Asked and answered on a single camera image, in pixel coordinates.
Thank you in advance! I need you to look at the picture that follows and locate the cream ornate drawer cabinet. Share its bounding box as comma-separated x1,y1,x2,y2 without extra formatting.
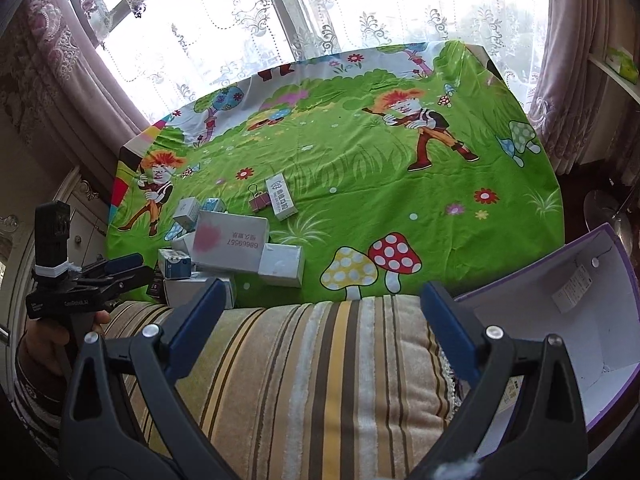
0,164,114,411

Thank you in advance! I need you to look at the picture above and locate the striped plush cushion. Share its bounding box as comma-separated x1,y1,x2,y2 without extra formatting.
94,294,467,480

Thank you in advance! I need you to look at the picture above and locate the small white box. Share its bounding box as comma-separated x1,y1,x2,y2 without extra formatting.
170,232,195,255

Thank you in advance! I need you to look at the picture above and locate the pink curtain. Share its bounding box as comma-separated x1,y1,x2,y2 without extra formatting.
1,0,149,194

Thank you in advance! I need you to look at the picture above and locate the plain white cube box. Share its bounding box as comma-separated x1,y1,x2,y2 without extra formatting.
258,243,305,288

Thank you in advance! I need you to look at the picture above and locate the flat white box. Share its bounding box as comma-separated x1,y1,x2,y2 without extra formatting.
164,271,235,310

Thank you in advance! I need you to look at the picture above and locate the purple storage box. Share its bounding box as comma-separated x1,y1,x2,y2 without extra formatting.
457,224,639,466

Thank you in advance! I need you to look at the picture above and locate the person left hand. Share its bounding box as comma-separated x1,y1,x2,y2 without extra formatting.
22,309,113,376

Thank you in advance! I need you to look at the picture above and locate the gold white dental box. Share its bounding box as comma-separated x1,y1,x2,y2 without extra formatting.
266,172,297,221

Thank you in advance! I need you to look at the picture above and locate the green tissue pack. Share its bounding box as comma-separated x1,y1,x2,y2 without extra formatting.
605,48,639,84

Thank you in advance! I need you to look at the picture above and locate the cartoon green tablecloth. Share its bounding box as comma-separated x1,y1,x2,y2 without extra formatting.
106,40,564,307

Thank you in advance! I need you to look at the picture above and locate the white wall shelf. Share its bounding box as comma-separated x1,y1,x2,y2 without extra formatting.
588,54,640,104

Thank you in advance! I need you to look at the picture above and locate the white medicine box red logo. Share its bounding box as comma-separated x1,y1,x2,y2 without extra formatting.
190,210,269,273

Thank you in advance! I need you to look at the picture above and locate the pink binder clip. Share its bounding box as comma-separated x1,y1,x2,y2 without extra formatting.
248,184,271,212

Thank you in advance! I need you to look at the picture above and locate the white diamond logo box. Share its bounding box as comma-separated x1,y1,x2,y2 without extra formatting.
172,197,201,232

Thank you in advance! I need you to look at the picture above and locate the white lace curtain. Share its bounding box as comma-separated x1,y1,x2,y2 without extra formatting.
78,0,548,119

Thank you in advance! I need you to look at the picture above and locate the teal patterned box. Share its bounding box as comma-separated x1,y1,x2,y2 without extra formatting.
201,197,227,212

